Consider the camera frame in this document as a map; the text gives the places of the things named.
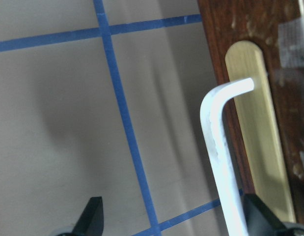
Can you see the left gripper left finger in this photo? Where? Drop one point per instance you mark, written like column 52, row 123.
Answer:
column 91, row 221

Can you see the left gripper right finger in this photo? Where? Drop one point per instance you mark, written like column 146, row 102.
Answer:
column 260, row 220

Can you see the light wood drawer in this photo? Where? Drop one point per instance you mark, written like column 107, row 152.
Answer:
column 263, row 40

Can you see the white drawer handle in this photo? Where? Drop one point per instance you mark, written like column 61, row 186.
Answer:
column 211, row 110

